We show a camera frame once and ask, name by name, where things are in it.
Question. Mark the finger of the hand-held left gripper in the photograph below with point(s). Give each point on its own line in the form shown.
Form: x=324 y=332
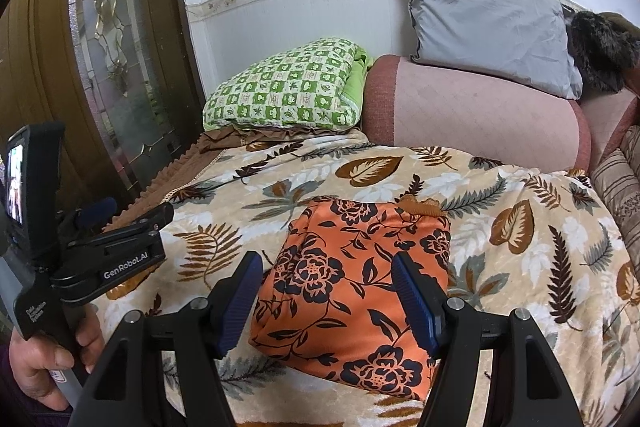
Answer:
x=97 y=209
x=150 y=217

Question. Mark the pink quilted cushion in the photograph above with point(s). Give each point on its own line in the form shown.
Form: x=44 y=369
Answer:
x=605 y=117

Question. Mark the leaf print blanket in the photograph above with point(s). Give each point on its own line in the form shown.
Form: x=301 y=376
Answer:
x=320 y=172

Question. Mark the person's left hand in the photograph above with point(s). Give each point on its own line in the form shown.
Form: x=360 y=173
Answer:
x=35 y=367

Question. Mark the orange floral garment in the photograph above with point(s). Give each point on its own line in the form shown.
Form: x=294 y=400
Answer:
x=340 y=287

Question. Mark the striped cushion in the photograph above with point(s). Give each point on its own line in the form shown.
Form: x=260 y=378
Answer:
x=620 y=187

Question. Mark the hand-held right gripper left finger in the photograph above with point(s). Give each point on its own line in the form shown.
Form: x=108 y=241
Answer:
x=240 y=302

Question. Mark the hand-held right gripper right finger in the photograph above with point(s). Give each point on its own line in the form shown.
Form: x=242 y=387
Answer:
x=415 y=302

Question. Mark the pink bolster cushion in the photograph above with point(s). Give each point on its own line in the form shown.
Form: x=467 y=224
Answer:
x=475 y=117

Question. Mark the grey pillow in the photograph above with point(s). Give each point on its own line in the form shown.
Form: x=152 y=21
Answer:
x=485 y=22

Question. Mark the green checked pillow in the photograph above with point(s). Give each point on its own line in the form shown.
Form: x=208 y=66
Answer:
x=280 y=87

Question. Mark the wooden door with glass panel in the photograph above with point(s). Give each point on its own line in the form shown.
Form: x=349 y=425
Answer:
x=45 y=57

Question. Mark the dark fur garment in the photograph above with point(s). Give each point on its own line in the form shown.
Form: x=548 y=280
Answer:
x=600 y=47

